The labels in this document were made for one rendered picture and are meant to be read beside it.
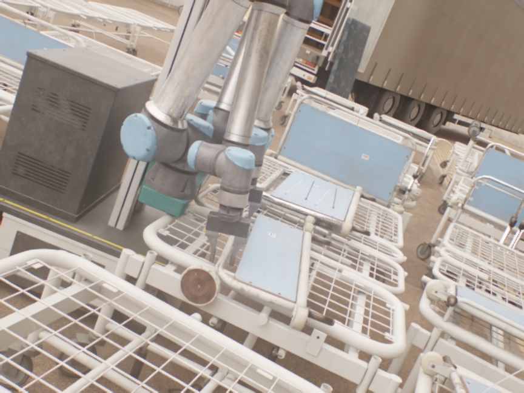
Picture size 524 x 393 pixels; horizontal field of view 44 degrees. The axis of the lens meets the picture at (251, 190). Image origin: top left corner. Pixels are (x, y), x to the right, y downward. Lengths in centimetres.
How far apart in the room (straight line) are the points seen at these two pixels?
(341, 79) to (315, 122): 810
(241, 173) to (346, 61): 1003
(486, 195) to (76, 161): 336
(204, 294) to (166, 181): 50
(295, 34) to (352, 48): 937
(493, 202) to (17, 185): 352
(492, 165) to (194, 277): 537
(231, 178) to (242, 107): 27
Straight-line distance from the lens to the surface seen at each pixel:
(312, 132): 379
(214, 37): 197
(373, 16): 1246
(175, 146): 210
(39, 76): 235
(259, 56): 204
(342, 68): 1181
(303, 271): 213
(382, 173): 379
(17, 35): 375
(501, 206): 500
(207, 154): 194
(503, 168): 697
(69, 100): 232
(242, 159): 187
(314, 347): 191
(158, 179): 223
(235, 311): 192
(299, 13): 252
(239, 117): 205
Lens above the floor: 124
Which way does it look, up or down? 15 degrees down
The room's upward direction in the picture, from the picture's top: 22 degrees clockwise
